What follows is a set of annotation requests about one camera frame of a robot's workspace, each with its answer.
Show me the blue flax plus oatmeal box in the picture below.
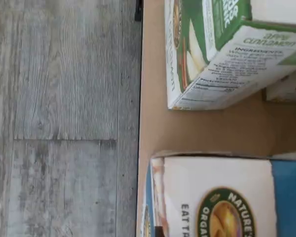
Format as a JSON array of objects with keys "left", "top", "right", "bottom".
[{"left": 140, "top": 151, "right": 296, "bottom": 237}]

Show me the black metal shelf unit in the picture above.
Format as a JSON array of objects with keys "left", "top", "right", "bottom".
[{"left": 134, "top": 0, "right": 296, "bottom": 237}]

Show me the green apple cinnamon oatmeal box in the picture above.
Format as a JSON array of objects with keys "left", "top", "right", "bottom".
[
  {"left": 163, "top": 0, "right": 296, "bottom": 111},
  {"left": 262, "top": 71, "right": 296, "bottom": 102}
]

